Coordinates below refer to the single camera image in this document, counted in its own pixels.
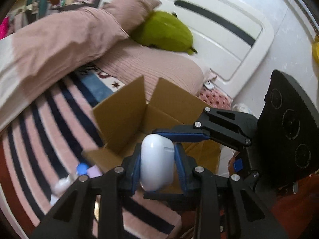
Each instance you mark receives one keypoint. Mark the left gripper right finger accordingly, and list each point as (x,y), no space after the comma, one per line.
(223,205)

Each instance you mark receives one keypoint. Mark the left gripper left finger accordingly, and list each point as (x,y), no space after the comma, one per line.
(72,215)

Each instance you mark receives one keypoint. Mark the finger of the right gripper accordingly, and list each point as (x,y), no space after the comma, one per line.
(183,133)

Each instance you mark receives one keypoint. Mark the white earbuds case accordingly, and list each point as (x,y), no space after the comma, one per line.
(157,162)

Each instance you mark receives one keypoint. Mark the flat white box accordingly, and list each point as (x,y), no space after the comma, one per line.
(53,199)

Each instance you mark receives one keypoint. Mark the white spray bottle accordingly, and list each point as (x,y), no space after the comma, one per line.
(61,186)

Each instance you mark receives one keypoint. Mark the purple rectangular case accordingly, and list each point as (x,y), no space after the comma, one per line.
(93,172)

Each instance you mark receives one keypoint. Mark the brown cardboard box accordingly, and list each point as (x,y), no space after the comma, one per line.
(125,118)

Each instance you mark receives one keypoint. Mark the striped fleece blanket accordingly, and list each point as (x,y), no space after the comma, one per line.
(44,144)

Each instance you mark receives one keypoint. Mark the green plush toy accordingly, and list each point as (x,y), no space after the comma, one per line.
(162,30)

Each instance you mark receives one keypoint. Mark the white bed headboard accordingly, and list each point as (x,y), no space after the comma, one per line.
(230,36)

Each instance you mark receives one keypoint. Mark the pink striped pillow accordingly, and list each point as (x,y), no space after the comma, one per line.
(130,13)

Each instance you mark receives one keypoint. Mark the folded pink grey quilt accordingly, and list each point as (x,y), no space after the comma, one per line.
(38,55)

